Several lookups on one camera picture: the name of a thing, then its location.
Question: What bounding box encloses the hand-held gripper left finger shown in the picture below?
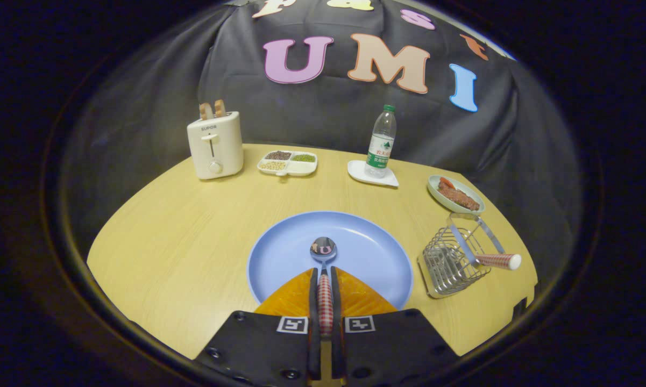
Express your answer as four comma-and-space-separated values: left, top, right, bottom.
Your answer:
194, 267, 322, 387

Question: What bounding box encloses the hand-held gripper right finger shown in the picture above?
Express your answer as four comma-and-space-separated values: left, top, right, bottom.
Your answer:
330, 266, 458, 387

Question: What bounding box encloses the spoon with red checkered handle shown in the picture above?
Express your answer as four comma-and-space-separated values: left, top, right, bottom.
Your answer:
310, 236, 338, 338

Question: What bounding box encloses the fork with red checkered handle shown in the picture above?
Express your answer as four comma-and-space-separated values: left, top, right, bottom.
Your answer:
476, 253, 522, 271

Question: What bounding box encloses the light blue round plate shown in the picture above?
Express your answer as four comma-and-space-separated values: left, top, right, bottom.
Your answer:
246, 210, 414, 311

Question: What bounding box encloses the white square coaster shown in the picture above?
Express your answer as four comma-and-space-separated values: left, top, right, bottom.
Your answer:
347, 160, 400, 188

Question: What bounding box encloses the white divided dish of grains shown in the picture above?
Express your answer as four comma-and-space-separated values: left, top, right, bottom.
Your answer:
257, 150, 318, 177

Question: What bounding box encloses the pale green oval plate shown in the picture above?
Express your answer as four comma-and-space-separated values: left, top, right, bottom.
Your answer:
427, 175, 486, 216

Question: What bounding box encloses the clear plastic water bottle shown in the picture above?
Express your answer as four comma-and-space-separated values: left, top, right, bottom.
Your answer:
364, 104, 397, 179

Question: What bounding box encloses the brown meat steak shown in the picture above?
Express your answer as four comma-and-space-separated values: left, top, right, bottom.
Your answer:
437, 183, 480, 211

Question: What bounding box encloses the cream white toaster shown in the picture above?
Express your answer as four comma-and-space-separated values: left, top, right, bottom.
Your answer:
187, 111, 245, 180

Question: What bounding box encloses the black backdrop cloth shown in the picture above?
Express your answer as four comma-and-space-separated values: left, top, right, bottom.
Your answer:
59, 0, 584, 269

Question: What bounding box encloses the metal wire cutlery basket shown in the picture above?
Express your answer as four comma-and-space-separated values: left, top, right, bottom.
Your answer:
417, 212, 506, 299

